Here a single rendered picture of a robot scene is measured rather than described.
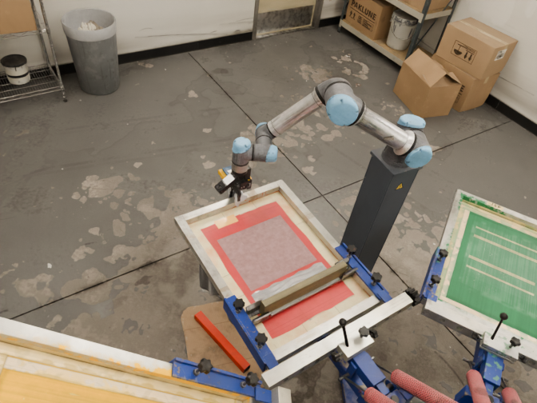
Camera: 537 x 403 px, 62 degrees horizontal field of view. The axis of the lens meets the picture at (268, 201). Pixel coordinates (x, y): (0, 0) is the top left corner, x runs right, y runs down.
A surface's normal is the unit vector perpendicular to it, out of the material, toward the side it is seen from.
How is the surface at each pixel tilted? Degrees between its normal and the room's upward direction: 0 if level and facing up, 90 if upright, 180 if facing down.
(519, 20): 90
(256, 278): 0
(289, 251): 0
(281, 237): 0
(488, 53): 88
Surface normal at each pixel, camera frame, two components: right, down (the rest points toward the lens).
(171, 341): 0.11, -0.69
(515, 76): -0.84, 0.32
